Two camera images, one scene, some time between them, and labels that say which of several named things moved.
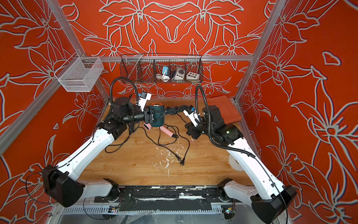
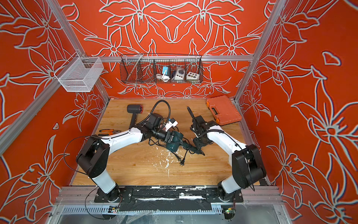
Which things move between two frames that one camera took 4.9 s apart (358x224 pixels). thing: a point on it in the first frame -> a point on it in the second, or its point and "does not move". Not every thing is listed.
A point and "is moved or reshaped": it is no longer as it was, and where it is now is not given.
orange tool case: [228, 112] does not move
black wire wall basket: [145, 68] does not move
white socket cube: [191, 75] does not move
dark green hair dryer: [158, 111] -> [176, 142]
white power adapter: [180, 73] does not move
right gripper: [192, 130] -> [197, 144]
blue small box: [165, 68] does not move
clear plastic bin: [80, 74] does not move
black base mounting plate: [168, 198] does not move
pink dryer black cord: [183, 161] is moved or reshaped
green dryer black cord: [173, 110] -> [184, 143]
